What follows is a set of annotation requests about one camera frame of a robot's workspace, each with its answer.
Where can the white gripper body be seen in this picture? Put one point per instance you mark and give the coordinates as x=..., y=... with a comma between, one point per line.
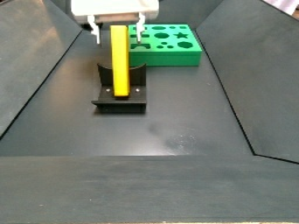
x=108, y=11

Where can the green foam shape board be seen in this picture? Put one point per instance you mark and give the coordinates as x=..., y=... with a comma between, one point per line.
x=168, y=45

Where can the black curved fixture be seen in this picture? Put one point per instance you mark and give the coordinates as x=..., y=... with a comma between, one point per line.
x=122, y=105

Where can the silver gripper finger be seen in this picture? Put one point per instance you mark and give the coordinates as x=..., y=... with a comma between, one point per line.
x=139, y=26
x=95, y=29

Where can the yellow rectangular block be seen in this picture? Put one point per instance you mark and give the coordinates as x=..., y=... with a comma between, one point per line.
x=119, y=47

